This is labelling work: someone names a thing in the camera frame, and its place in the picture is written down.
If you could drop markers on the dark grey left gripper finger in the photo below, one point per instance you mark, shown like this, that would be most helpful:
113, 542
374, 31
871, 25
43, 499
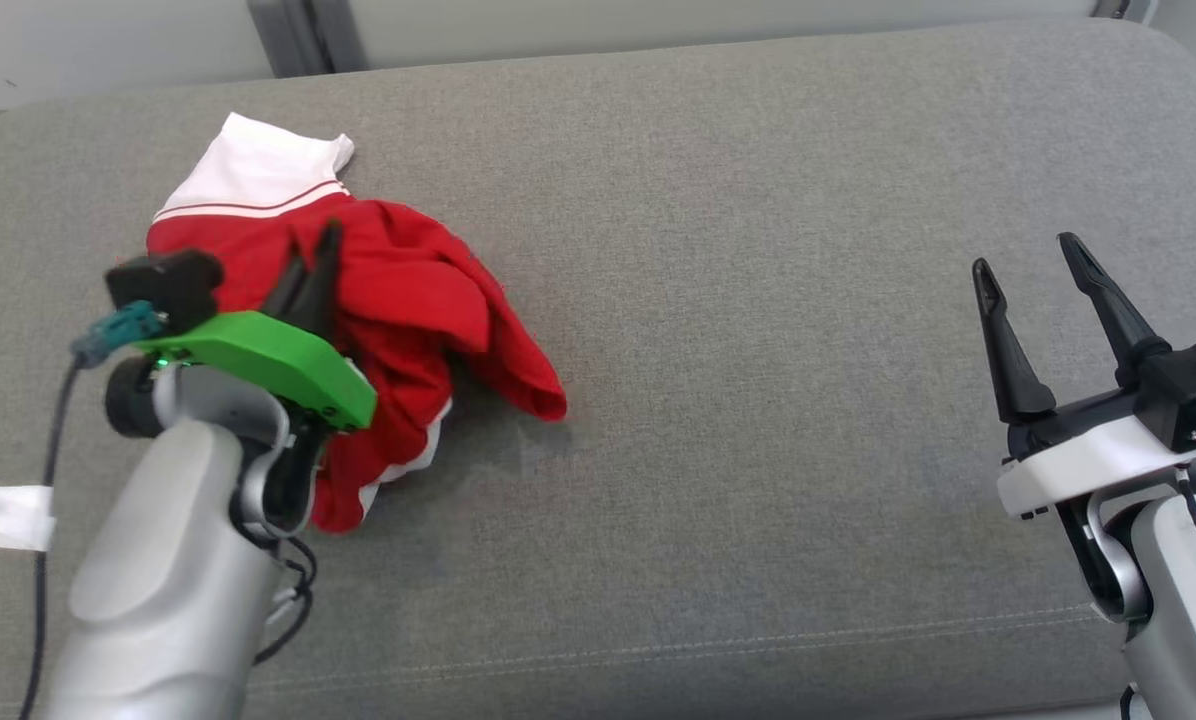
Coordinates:
323, 290
288, 300

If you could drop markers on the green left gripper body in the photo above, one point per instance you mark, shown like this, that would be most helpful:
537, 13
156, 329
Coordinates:
258, 355

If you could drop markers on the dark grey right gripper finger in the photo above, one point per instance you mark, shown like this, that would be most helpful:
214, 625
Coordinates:
1013, 380
1118, 320

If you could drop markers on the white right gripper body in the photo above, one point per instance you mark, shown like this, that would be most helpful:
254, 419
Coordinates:
1078, 465

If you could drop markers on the red Bulls 23 jersey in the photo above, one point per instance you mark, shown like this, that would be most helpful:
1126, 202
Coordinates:
258, 170

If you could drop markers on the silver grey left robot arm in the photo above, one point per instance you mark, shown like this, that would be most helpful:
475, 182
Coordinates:
158, 580

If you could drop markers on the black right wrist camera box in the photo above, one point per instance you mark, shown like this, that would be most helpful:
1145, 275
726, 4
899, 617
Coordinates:
1188, 390

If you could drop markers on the grey metal frame post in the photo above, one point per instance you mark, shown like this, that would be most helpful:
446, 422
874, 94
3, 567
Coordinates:
308, 30

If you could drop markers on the grey frame post with latch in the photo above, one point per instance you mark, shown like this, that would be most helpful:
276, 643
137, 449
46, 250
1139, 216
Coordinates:
1108, 6

